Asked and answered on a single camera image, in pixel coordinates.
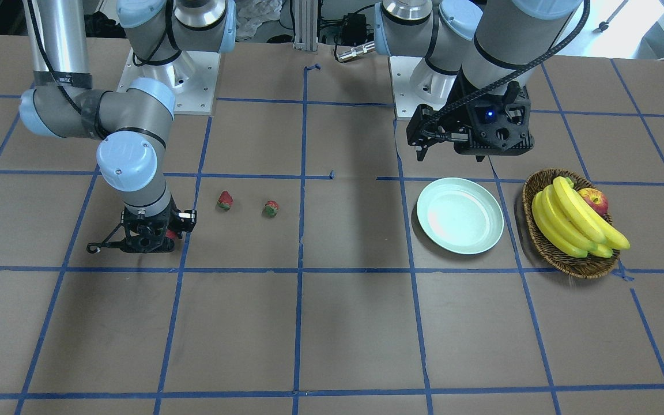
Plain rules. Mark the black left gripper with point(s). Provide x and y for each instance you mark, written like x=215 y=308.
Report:
x=457 y=117

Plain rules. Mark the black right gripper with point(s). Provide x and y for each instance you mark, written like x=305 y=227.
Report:
x=143 y=231

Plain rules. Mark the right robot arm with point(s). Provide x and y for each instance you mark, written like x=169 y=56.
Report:
x=132 y=126

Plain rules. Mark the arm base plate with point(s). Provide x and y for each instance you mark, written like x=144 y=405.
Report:
x=192 y=77
x=419 y=80

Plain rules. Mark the red apple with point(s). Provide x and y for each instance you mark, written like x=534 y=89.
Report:
x=596 y=199

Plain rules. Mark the yellow banana bunch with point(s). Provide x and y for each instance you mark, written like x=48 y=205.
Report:
x=571 y=225

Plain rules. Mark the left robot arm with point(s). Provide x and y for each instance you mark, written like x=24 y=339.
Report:
x=490 y=48

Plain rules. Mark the light green plate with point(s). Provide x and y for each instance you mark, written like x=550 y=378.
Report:
x=460 y=216

